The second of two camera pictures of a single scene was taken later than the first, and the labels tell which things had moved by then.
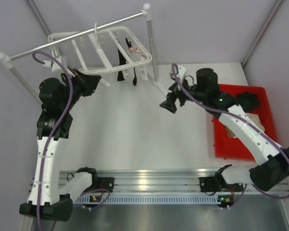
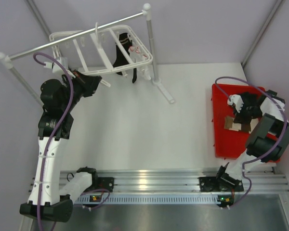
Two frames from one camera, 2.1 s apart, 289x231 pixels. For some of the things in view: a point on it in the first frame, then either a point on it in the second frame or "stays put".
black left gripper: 88,82 stays put
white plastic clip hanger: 96,52 stays put
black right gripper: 169,103 → 239,118
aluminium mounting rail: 164,186 stays put
